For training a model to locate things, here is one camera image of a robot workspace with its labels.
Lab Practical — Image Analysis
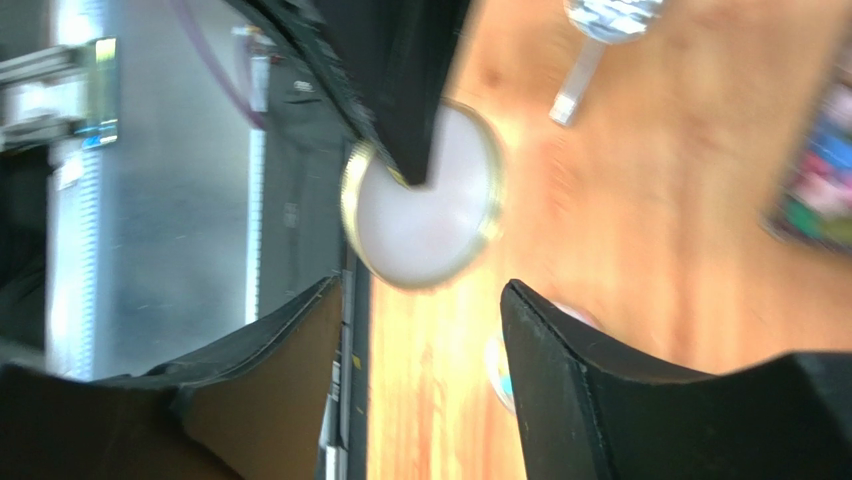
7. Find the metal scoop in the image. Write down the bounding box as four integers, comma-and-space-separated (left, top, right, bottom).
549, 0, 665, 126

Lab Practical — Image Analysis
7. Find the square tin of star candies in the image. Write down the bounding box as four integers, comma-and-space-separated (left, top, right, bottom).
766, 80, 851, 255

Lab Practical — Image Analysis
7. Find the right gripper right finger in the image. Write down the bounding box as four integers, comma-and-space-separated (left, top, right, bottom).
501, 280, 851, 479

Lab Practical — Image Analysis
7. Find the clear plastic cup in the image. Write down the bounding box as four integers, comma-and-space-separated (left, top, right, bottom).
484, 302, 600, 415

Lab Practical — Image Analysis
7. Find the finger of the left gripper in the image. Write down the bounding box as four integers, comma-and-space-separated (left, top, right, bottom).
228, 0, 390, 163
315, 0, 470, 186

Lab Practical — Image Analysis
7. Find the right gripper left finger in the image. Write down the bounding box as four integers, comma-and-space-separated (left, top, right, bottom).
1, 277, 342, 479

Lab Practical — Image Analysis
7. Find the white round lid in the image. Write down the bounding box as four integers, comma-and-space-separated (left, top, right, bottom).
340, 99, 506, 290

